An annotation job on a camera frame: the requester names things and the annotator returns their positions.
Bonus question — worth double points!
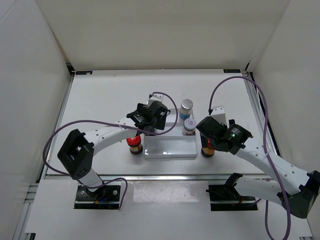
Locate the red-lid sauce jar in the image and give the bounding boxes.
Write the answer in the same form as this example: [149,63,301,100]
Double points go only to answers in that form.
[201,139,216,158]
[126,135,143,155]

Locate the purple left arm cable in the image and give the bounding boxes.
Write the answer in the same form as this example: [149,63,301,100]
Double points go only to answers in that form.
[42,91,179,210]

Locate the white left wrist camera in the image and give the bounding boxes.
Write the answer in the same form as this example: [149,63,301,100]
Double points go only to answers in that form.
[146,93,164,107]

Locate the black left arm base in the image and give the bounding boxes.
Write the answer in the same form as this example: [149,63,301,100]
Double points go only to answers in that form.
[73,183,121,210]

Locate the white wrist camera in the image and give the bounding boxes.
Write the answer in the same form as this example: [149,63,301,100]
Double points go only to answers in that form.
[210,105,227,125]
[146,93,164,107]

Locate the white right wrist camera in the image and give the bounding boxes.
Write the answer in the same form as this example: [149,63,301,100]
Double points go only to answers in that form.
[210,105,227,125]

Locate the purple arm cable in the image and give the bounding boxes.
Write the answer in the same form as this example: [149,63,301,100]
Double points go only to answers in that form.
[42,91,179,210]
[208,76,292,240]

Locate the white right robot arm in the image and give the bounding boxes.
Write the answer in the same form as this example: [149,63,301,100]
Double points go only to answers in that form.
[196,116,320,219]

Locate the white tiered organizer tray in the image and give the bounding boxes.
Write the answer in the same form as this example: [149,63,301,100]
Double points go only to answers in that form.
[143,108,198,161]

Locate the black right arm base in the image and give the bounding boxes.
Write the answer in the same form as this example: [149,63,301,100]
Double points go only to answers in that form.
[205,173,258,212]

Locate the short silver-lid jar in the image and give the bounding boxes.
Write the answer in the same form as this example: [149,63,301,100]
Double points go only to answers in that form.
[182,118,197,136]

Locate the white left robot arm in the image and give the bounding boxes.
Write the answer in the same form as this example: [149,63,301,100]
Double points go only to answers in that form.
[57,101,170,200]

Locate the tall blue-label shaker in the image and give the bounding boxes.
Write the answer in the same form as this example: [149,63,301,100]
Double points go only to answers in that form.
[178,99,194,122]

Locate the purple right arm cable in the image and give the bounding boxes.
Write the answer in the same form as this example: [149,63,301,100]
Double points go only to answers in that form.
[208,76,292,240]

